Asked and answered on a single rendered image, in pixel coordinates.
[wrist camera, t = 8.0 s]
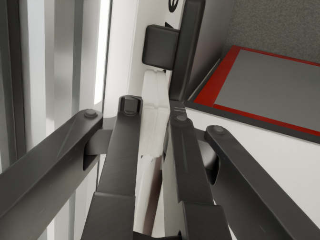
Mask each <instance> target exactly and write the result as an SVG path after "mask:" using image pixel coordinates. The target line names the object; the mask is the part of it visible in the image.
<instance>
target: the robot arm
mask: <svg viewBox="0 0 320 240"><path fill-rule="evenodd" d="M101 154H106V157H105V161H104V164H103V168H102V172H101V176H100V180H99V183H98V187H97V191H95V192H94V193H93V196H92V199H91V203H90V207H89V211H88V215H87V218H86V221H85V225H84V229H83V232H82V236H81V239H80V240H232V236H231V233H230V229H231V230H232V232H233V234H234V236H235V237H236V239H237V240H320V229H319V227H318V226H317V225H316V224H315V223H314V222H313V221H312V220H311V219H310V218H309V217H308V216H307V214H306V213H305V212H304V211H303V210H302V209H301V208H300V207H299V206H298V205H297V204H296V203H295V202H294V200H293V199H292V198H291V197H290V196H289V195H288V194H287V193H286V192H285V191H284V190H283V189H282V187H281V186H280V185H279V184H278V183H277V182H276V181H275V180H274V179H273V178H272V177H271V176H270V174H268V173H267V172H266V170H265V169H264V168H263V167H262V166H261V165H260V164H259V163H258V162H257V161H256V160H255V159H254V158H253V157H252V155H251V154H250V153H249V152H248V151H247V150H246V149H245V148H244V147H243V146H242V145H241V144H240V142H239V141H238V140H237V139H236V138H235V137H234V136H233V135H232V134H231V133H230V132H229V131H228V130H227V129H226V128H224V127H222V126H219V125H209V126H207V127H206V130H205V131H204V130H200V129H197V128H195V127H194V125H193V122H192V120H191V119H189V118H188V117H187V113H186V109H185V105H184V104H183V103H182V102H181V101H174V100H169V96H168V88H167V80H166V73H164V71H160V70H157V71H154V70H151V69H147V70H145V74H144V81H143V88H142V95H141V97H140V96H133V95H123V96H120V97H119V103H118V112H117V115H116V116H114V117H110V118H104V117H103V113H102V112H100V111H98V110H94V109H85V110H81V111H79V112H78V113H76V114H75V115H74V116H73V117H71V118H70V119H69V120H68V121H66V122H65V123H64V124H62V125H61V126H60V127H59V128H57V129H56V130H55V131H54V132H53V133H51V134H50V135H49V136H48V137H46V138H45V139H44V140H42V141H41V142H40V143H39V144H37V145H36V146H35V147H34V148H32V149H31V150H30V151H29V152H27V153H26V154H25V155H23V156H22V157H21V158H20V159H18V160H17V161H16V162H15V163H13V164H12V165H11V166H10V167H8V168H7V169H6V170H4V172H2V173H1V174H0V240H37V239H38V238H39V237H40V236H41V234H42V233H43V232H44V230H45V229H46V228H47V227H48V225H49V224H50V223H51V222H52V220H53V219H54V218H55V216H56V215H57V214H58V212H59V211H60V210H61V208H62V207H63V206H64V205H65V203H66V202H67V201H68V199H69V198H70V197H71V196H72V194H73V193H74V191H75V190H76V189H77V188H78V186H79V185H80V184H81V183H82V182H83V180H84V179H85V178H86V176H87V175H88V174H89V172H90V171H91V170H92V168H93V167H94V166H95V165H96V163H97V162H98V161H99V159H100V155H101ZM147 154H150V156H152V157H160V156H162V159H161V164H160V170H162V181H163V206H164V231H165V237H161V238H155V237H151V236H148V235H145V234H142V233H139V232H135V231H133V226H134V213H135V201H136V196H135V189H136V177H137V165H138V155H143V156H146V155H147ZM214 201H215V203H216V205H215V204H214ZM229 227H230V229H229Z"/></svg>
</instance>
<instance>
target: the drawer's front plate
mask: <svg viewBox="0 0 320 240"><path fill-rule="evenodd" d="M182 4H183V0H179V1H178V5H177V7H176V9H175V11H174V12H173V13H171V12H170V11H169V0H113V2H112V14H111V26H110V42H109V54H108V66H107V77H106V89H105V101H104V113H103V117H104V118H110V117H114V116H116V115H117V112H118V103H119V97H120V96H123V95H133V96H140V97H141V95H142V88H143V81H144V74H145V70H147V69H151V70H154V71H157V70H160V71H163V70H164V69H160V68H156V67H153V66H149V65H145V64H144V63H142V55H143V49H144V41H145V34H146V28H147V26H149V25H152V24H155V25H160V26H164V27H165V22H167V23H168V24H170V25H171V26H172V27H173V28H174V29H178V27H179V22H180V15H181V9H182ZM105 157H106V154H101V155H100V165H99V176H98V183H99V180H100V176H101V172H102V168H103V164H104V161H105ZM153 158H154V157H152V156H150V154H147V155H146V156H143V157H142V158H141V155H138V165H137V177H136V182H137V181H138V179H139V178H140V176H141V175H142V173H143V172H144V171H145V169H146V168H147V166H148V165H149V164H150V162H151V161H152V159H153Z"/></svg>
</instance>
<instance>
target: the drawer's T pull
mask: <svg viewBox="0 0 320 240"><path fill-rule="evenodd" d="M205 5H206V0H186V1H185V5H184V10H183V15H182V21H181V26H180V30H178V29H173V28H169V27H164V26H160V25H155V24H152V25H149V26H147V28H146V34H145V41H144V49H143V55H142V63H144V64H145V65H149V66H153V67H156V68H160V69H164V70H169V71H171V70H172V75H171V80H170V88H169V93H168V96H169V100H174V101H181V102H182V103H183V102H184V101H185V99H186V95H187V90H188V86H189V81H190V75H191V71H192V66H193V62H194V57H195V52H196V48H197V43H198V39H199V34H200V29H201V24H202V19H203V14H204V10H205Z"/></svg>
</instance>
